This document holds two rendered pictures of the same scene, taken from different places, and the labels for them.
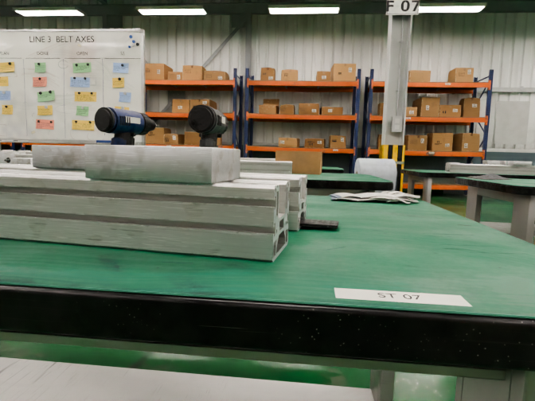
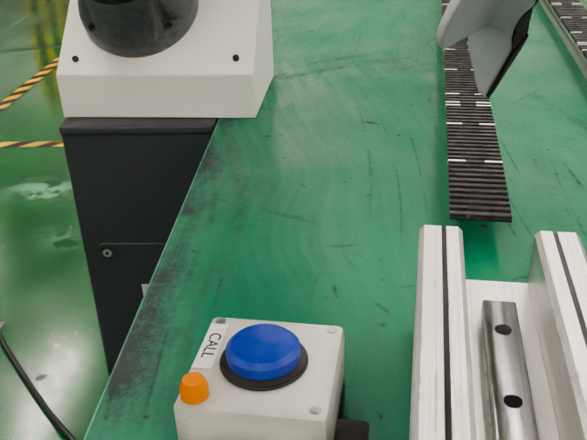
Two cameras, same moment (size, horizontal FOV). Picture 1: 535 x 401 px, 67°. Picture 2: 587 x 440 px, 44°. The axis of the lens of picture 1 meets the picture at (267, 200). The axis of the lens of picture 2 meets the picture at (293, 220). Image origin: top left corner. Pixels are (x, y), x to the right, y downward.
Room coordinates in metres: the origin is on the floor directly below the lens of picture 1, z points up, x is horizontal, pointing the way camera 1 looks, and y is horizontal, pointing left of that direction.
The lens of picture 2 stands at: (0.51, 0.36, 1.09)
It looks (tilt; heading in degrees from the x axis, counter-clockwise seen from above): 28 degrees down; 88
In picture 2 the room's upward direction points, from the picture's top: 2 degrees counter-clockwise
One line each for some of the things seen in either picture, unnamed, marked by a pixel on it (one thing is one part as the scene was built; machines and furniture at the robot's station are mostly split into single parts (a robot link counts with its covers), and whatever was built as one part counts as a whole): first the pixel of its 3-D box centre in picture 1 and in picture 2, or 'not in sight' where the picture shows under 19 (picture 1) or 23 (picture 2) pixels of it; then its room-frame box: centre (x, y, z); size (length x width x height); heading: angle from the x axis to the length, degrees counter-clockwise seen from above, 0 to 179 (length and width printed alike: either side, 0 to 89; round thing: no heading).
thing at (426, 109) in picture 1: (421, 133); not in sight; (10.12, -3.79, 1.55); 2.83 x 0.98 x 3.10; 84
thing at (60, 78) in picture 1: (67, 141); not in sight; (3.70, 1.85, 0.97); 1.50 x 0.50 x 1.95; 84
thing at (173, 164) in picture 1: (167, 173); not in sight; (0.51, 0.13, 0.87); 0.16 x 0.11 x 0.07; 78
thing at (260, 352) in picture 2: not in sight; (263, 356); (0.50, 0.67, 0.84); 0.04 x 0.04 x 0.02
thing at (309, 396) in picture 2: not in sight; (281, 403); (0.51, 0.67, 0.81); 0.10 x 0.08 x 0.06; 168
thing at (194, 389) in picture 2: not in sight; (193, 385); (0.46, 0.65, 0.85); 0.02 x 0.02 x 0.01
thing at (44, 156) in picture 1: (91, 164); not in sight; (0.75, 0.33, 0.87); 0.16 x 0.11 x 0.07; 78
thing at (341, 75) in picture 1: (300, 129); not in sight; (10.43, -0.81, 1.59); 2.83 x 0.98 x 3.17; 84
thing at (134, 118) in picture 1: (133, 154); not in sight; (1.02, 0.34, 0.89); 0.20 x 0.08 x 0.22; 156
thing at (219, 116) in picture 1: (212, 157); not in sight; (0.93, 0.13, 0.89); 0.20 x 0.08 x 0.22; 173
